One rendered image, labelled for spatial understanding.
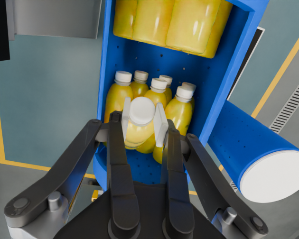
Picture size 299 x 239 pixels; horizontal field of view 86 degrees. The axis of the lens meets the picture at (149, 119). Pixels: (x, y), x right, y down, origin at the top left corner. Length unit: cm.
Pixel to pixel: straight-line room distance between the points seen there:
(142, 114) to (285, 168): 67
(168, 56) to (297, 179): 70
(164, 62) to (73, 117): 137
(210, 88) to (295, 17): 155
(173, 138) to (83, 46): 143
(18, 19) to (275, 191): 108
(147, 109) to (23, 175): 231
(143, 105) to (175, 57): 31
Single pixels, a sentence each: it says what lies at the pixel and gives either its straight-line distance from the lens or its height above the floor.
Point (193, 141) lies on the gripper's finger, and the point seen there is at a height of 134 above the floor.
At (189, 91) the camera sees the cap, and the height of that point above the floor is 112.
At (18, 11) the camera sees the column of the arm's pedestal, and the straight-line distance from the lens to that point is 64.
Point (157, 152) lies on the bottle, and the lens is 44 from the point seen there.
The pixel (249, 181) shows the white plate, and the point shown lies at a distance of 78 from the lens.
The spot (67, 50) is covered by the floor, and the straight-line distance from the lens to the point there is 158.
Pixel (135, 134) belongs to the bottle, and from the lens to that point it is 26.
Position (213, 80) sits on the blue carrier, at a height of 107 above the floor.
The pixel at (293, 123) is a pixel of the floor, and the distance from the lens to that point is 236.
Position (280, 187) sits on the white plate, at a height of 104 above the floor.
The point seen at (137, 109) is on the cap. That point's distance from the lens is 23.
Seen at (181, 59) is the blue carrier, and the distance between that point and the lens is 51.
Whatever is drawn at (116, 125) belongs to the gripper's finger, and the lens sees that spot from 16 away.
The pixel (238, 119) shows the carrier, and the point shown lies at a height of 77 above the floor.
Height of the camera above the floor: 147
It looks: 64 degrees down
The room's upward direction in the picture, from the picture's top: 173 degrees clockwise
